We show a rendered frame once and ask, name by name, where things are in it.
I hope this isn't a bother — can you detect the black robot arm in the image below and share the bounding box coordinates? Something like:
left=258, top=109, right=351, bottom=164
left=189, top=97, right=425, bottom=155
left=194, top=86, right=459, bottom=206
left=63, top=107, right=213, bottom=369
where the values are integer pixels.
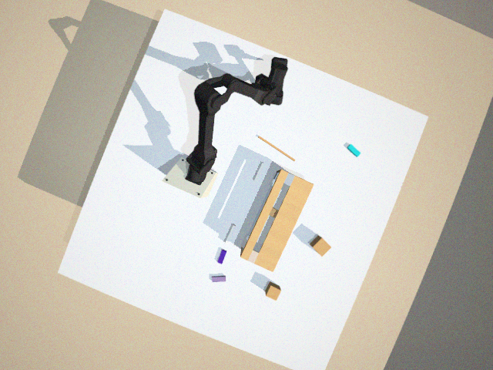
left=185, top=62, right=288, bottom=185

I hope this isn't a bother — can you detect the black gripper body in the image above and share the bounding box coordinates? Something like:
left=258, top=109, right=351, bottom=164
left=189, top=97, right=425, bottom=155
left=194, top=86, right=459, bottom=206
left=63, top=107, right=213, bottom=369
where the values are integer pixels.
left=271, top=57, right=288, bottom=106

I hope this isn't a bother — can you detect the small cyan block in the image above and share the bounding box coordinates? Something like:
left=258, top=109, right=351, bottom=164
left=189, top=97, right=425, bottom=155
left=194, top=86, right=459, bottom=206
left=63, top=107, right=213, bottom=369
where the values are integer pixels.
left=347, top=144, right=360, bottom=156

